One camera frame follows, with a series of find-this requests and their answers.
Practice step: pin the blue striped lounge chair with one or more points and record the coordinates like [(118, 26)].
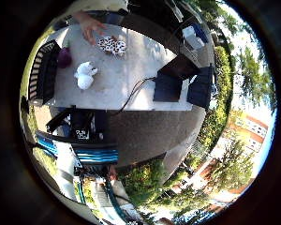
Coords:
[(47, 145), (96, 155)]

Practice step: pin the white box with blue lid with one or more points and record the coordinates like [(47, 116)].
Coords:
[(192, 37)]

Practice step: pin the green hedge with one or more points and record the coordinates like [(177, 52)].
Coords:
[(221, 93)]

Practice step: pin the purple plush toy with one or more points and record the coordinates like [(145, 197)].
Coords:
[(65, 57)]

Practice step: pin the small black object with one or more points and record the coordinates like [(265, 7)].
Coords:
[(24, 105)]

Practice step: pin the orange and white building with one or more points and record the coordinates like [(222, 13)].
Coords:
[(251, 129)]

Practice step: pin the black plastic lattice basket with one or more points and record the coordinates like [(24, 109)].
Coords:
[(48, 73)]

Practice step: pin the white plush animal toy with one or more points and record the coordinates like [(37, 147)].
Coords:
[(84, 78)]

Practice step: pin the leopard print plush toy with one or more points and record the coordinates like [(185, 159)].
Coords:
[(112, 46)]

